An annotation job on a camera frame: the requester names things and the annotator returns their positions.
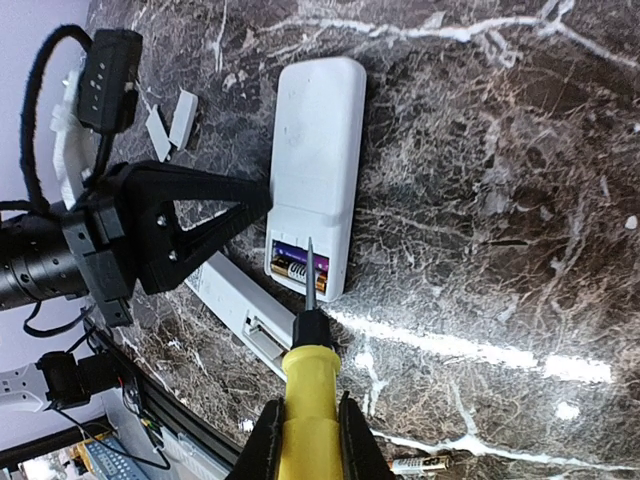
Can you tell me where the white battery cover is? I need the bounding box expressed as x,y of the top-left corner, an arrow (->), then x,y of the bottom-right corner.
145,105 -> 172,162

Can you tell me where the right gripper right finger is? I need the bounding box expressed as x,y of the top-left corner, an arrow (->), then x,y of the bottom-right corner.
339,392 -> 395,480

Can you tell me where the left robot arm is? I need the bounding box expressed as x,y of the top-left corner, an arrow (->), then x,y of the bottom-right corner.
1,161 -> 272,326

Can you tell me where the white slotted cable duct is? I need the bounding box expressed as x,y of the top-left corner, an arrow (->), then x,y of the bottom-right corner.
161,427 -> 231,480

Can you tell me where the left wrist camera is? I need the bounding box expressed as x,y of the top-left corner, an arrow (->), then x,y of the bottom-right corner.
50,29 -> 143,210

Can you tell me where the gold ultra AAA battery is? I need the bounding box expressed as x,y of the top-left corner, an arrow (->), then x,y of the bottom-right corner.
270,256 -> 327,294

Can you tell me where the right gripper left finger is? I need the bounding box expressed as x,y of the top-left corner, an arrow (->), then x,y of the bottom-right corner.
232,398 -> 285,480

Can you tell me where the black front rail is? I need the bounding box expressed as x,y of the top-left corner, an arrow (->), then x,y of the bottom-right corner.
90,330 -> 240,467

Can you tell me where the perforated metal bracket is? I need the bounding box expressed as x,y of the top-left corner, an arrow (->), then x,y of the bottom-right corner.
84,437 -> 148,480

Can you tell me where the purple AAA battery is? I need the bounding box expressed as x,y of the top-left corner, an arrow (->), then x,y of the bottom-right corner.
273,241 -> 329,272

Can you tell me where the white slim remote control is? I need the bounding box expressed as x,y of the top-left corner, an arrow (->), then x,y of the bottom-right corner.
186,252 -> 294,379

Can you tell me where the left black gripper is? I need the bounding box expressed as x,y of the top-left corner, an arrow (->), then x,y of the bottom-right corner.
62,161 -> 272,328

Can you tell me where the yellow handled screwdriver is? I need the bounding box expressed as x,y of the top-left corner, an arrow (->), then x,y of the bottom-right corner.
278,243 -> 343,479

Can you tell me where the grey remote battery cover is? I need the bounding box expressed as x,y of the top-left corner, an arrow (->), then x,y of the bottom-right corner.
169,90 -> 199,150

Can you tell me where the grey remote control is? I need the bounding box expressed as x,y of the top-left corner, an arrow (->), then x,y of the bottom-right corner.
264,57 -> 367,302

